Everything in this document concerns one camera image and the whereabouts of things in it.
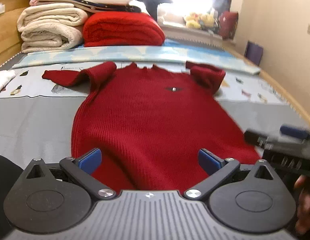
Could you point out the red folded blanket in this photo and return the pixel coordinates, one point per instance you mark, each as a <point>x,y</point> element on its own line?
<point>122,28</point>

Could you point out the cream fleece folded blanket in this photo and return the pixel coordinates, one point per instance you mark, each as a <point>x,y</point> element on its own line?
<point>49,27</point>

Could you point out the red knit sweater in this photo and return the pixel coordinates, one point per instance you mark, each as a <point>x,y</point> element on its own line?
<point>145,117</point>

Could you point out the grey bed sheet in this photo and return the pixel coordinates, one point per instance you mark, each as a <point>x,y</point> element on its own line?
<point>32,125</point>

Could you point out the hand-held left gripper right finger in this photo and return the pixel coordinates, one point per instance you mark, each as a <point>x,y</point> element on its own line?
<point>207,162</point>

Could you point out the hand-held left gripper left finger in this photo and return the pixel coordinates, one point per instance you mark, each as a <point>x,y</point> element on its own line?
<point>91,160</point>

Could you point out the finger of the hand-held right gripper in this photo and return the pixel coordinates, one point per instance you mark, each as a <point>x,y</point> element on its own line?
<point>255,137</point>
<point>294,132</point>

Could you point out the dark teal shark plush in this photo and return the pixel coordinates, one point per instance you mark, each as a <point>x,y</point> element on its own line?
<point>150,3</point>

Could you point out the small white cloth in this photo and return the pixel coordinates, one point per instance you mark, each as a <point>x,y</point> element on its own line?
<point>2,81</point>

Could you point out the dark star print blanket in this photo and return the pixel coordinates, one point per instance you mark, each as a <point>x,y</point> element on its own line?
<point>107,6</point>

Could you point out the person's right hand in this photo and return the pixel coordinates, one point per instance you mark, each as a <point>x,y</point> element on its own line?
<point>305,212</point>

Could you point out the yellow green plush toy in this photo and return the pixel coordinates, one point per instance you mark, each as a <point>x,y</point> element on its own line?
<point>192,21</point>

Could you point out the plain blue sheet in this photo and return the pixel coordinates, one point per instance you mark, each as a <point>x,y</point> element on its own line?
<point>195,45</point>

